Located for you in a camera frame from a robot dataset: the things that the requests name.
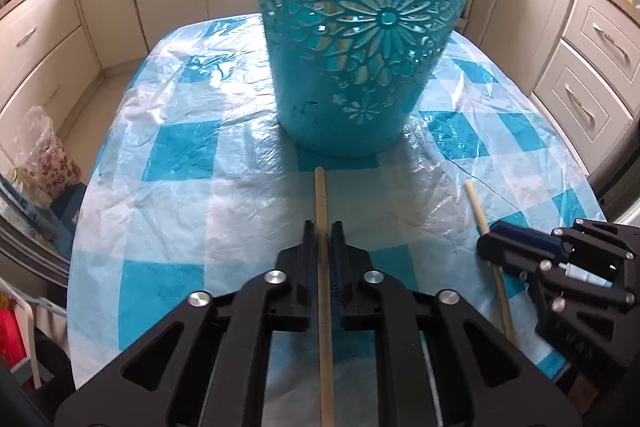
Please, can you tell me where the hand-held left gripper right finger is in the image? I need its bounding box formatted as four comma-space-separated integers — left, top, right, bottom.
327, 219, 584, 427

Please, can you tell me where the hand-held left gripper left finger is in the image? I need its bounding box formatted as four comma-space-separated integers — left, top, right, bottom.
55, 219, 321, 427

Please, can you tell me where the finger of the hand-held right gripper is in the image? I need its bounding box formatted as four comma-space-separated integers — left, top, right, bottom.
476, 231, 633, 310
492, 218, 640, 288

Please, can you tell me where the single wooden chopstick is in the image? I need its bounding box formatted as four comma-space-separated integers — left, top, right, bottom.
314, 167, 337, 427
464, 179, 516, 343

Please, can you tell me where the teal plastic openwork basket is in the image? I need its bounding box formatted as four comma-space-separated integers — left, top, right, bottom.
249, 0, 496, 158

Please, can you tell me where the blue checkered plastic tablecloth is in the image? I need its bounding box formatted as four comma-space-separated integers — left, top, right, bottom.
67, 14, 608, 388

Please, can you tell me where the white cabinet with panelled drawers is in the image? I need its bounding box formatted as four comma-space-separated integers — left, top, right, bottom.
470, 0, 640, 178

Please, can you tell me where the floral plastic bag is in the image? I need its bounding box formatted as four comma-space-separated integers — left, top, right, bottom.
11, 106, 83, 202

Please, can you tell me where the folding drying rack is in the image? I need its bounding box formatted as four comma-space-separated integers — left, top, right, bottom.
0, 277, 66, 388

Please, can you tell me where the white base cabinet with long drawers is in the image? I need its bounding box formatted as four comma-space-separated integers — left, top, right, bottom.
0, 0, 106, 148

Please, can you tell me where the sliding door frame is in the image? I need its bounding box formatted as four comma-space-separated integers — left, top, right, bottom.
0, 177, 71, 288

